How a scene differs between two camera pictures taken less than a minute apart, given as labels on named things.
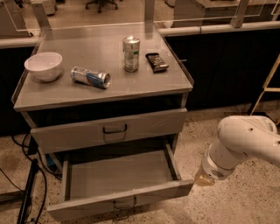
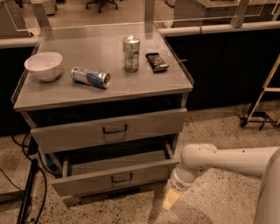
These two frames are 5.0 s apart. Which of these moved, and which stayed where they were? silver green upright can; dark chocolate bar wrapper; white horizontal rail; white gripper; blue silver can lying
Moved: white gripper
Stayed: silver green upright can; blue silver can lying; white horizontal rail; dark chocolate bar wrapper
